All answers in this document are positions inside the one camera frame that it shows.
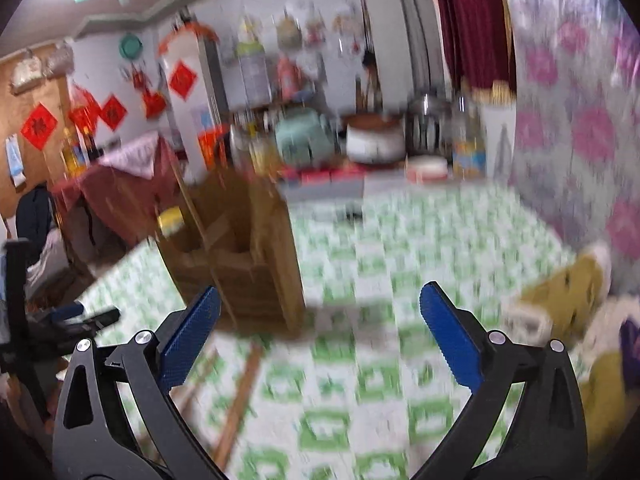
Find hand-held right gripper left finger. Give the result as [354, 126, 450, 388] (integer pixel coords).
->
[52, 284, 226, 480]

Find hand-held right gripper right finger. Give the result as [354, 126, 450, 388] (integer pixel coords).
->
[415, 281, 588, 480]

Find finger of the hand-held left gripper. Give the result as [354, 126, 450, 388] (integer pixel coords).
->
[35, 302, 84, 324]
[60, 308, 121, 335]

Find row of wooden chopsticks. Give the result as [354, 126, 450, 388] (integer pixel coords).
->
[170, 344, 266, 462]

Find wooden slatted chopstick holder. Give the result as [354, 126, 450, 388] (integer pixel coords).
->
[155, 167, 307, 337]

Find black jacket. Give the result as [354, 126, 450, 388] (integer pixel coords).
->
[15, 185, 56, 262]

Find green printed tablecloth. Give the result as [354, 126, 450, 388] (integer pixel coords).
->
[75, 180, 616, 480]

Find green plush mitten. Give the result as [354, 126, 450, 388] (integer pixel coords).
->
[575, 300, 640, 461]
[501, 244, 614, 347]

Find yellow plastic object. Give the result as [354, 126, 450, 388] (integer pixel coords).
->
[157, 207, 184, 234]

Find red cloth covered table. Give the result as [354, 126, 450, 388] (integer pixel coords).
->
[52, 132, 189, 242]

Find yellow cooking oil bottle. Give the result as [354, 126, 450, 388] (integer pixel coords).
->
[61, 127, 84, 177]

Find red diamond paper decoration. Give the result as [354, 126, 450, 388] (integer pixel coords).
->
[21, 102, 59, 151]
[98, 95, 127, 132]
[168, 60, 199, 101]

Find red and white bowl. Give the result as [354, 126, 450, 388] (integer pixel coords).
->
[406, 155, 449, 184]

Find dark purple glove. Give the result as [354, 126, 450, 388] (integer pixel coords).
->
[619, 319, 640, 367]

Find red gift bag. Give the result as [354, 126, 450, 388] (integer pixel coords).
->
[198, 129, 229, 171]

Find clear plastic oil bottle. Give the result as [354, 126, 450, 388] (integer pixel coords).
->
[451, 91, 489, 179]

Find silver pressure cooker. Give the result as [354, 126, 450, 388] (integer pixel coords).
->
[406, 92, 454, 157]

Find woven hanging bag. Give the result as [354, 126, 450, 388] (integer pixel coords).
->
[45, 42, 74, 74]
[10, 50, 44, 94]

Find white refrigerator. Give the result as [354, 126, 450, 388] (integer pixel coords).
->
[162, 27, 227, 172]

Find light green rice cooker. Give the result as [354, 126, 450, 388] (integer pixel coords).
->
[275, 112, 334, 167]

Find brown frying pan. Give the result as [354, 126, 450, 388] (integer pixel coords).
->
[342, 112, 404, 131]

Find teal round plate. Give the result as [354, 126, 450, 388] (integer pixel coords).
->
[119, 32, 144, 59]

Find clear plastic drawer tower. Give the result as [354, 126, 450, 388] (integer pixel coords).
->
[237, 42, 271, 106]

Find pink thermos flask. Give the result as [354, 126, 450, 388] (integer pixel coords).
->
[277, 55, 301, 101]

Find dark red curtain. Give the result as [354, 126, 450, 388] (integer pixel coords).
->
[427, 0, 519, 94]

